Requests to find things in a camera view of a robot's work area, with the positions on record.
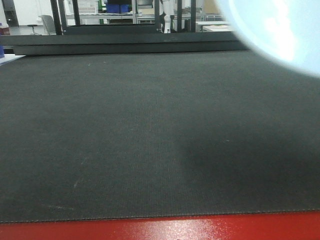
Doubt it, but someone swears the light blue round tray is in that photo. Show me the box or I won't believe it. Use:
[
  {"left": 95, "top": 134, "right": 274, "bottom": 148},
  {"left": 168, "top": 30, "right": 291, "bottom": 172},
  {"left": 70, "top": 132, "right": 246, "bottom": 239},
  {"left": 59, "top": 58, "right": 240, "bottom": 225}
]
[{"left": 217, "top": 0, "right": 320, "bottom": 77}]

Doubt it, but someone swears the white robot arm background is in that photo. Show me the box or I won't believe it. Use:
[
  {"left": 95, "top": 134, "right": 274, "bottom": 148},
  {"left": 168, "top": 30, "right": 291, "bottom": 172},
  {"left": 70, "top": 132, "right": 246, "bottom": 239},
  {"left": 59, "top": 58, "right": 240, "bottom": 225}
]
[{"left": 159, "top": 0, "right": 175, "bottom": 34}]

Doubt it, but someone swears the dark grey fabric mat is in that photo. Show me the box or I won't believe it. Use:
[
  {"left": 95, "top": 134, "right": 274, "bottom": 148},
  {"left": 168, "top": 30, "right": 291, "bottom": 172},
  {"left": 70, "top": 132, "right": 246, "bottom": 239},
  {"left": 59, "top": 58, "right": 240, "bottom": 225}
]
[{"left": 0, "top": 51, "right": 320, "bottom": 223}]

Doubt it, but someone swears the white lab table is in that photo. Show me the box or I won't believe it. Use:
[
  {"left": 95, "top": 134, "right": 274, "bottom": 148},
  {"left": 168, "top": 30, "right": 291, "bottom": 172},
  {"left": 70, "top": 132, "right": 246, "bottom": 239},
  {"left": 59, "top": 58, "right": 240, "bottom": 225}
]
[{"left": 195, "top": 21, "right": 233, "bottom": 33}]

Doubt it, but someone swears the blue storage bins background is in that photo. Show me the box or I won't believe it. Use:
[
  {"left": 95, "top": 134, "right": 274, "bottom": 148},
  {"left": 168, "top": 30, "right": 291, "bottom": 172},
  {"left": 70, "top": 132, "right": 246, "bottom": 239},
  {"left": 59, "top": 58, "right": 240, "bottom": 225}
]
[{"left": 106, "top": 3, "right": 129, "bottom": 14}]

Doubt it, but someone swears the grey office chair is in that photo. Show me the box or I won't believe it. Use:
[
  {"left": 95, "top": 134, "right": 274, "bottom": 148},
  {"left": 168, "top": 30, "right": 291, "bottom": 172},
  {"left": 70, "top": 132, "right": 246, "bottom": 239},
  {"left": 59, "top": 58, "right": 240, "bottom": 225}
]
[{"left": 39, "top": 15, "right": 56, "bottom": 35}]

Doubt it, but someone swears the black round stool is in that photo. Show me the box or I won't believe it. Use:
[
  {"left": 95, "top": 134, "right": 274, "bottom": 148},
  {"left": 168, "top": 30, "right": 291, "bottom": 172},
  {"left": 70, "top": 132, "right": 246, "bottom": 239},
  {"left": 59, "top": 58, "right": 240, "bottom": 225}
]
[{"left": 27, "top": 24, "right": 38, "bottom": 36}]

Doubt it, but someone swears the black frame rack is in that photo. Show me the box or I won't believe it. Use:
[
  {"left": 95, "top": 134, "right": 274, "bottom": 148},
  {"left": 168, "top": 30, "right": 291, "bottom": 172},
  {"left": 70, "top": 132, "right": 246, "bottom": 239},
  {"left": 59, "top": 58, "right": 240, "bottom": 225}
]
[{"left": 50, "top": 0, "right": 197, "bottom": 36}]

